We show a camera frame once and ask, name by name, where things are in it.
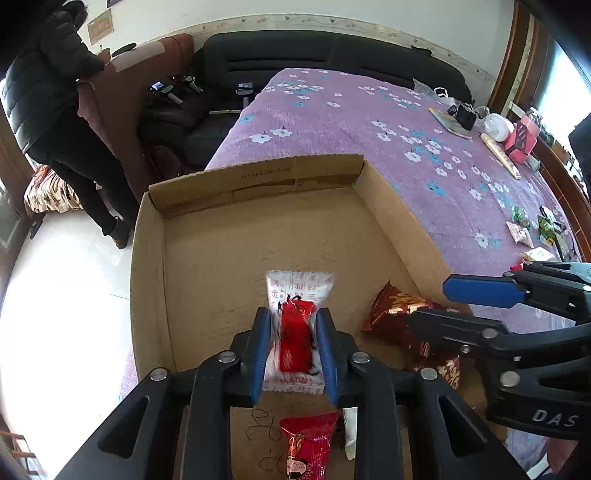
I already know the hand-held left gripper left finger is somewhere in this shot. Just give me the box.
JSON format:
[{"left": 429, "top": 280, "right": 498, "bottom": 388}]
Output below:
[{"left": 55, "top": 307, "right": 273, "bottom": 480}]

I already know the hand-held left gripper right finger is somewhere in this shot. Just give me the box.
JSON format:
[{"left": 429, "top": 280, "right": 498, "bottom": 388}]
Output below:
[{"left": 315, "top": 307, "right": 529, "bottom": 480}]

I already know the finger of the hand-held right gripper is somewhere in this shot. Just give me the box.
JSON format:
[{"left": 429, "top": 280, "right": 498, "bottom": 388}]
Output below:
[
  {"left": 442, "top": 261, "right": 591, "bottom": 325},
  {"left": 409, "top": 308, "right": 591, "bottom": 389}
]

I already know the dark red snack packet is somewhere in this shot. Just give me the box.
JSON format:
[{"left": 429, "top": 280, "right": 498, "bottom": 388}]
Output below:
[{"left": 406, "top": 342, "right": 462, "bottom": 391}]

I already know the dark red packet gold character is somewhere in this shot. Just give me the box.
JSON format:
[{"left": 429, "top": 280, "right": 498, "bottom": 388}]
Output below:
[{"left": 360, "top": 280, "right": 458, "bottom": 347}]

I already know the beige snack packet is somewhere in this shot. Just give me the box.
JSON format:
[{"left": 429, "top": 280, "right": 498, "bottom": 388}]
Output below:
[{"left": 505, "top": 220, "right": 535, "bottom": 250}]

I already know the white and red snack packet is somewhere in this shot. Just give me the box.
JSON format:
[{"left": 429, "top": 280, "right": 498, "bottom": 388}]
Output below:
[
  {"left": 519, "top": 247, "right": 557, "bottom": 264},
  {"left": 261, "top": 269, "right": 335, "bottom": 397}
]

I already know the shallow cardboard box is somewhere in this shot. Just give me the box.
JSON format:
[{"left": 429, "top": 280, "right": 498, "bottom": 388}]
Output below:
[{"left": 129, "top": 154, "right": 509, "bottom": 480}]

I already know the cream white snack packet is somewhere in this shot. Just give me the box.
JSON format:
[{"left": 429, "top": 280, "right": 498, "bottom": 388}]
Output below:
[{"left": 342, "top": 408, "right": 358, "bottom": 460}]

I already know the red cartoon figure snack packet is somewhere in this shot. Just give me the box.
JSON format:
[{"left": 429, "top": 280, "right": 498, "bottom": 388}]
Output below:
[{"left": 278, "top": 412, "right": 342, "bottom": 480}]

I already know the green snack packet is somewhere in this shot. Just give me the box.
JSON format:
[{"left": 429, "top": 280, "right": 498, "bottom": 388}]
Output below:
[{"left": 538, "top": 217, "right": 566, "bottom": 245}]

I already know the black smartphone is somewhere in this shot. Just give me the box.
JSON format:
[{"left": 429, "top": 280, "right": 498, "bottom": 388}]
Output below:
[{"left": 554, "top": 226, "right": 580, "bottom": 261}]

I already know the cream-coloured tube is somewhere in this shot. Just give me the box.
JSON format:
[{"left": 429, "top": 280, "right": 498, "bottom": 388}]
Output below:
[{"left": 480, "top": 132, "right": 522, "bottom": 180}]

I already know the pink knitted-sleeve bottle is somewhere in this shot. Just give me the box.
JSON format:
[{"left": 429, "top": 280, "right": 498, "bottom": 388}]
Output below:
[{"left": 503, "top": 114, "right": 541, "bottom": 164}]

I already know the black phone stand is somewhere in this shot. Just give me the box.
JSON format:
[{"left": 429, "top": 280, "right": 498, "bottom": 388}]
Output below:
[{"left": 512, "top": 122, "right": 539, "bottom": 153}]

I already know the green notebook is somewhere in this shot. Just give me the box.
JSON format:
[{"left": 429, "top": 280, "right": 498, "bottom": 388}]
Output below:
[{"left": 428, "top": 107, "right": 472, "bottom": 140}]

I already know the black cup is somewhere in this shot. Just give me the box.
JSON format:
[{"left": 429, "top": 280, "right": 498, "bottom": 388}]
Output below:
[{"left": 447, "top": 104, "right": 478, "bottom": 131}]

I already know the clear plastic bag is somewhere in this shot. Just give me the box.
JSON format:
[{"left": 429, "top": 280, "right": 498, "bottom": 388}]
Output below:
[{"left": 412, "top": 78, "right": 455, "bottom": 100}]

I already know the wooden stool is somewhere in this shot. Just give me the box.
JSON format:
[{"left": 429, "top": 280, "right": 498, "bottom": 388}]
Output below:
[{"left": 0, "top": 415, "right": 47, "bottom": 480}]

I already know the floral patterned cushion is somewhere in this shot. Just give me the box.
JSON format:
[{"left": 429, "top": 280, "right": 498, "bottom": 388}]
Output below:
[{"left": 24, "top": 166, "right": 84, "bottom": 215}]

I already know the brown armchair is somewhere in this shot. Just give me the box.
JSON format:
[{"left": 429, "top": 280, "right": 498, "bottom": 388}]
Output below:
[{"left": 76, "top": 33, "right": 195, "bottom": 204}]

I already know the black leather sofa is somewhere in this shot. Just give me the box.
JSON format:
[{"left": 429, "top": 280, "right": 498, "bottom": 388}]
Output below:
[{"left": 139, "top": 31, "right": 474, "bottom": 171}]

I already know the small wall plaque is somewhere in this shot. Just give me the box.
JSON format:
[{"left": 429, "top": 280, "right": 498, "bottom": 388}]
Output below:
[{"left": 88, "top": 11, "right": 114, "bottom": 45}]

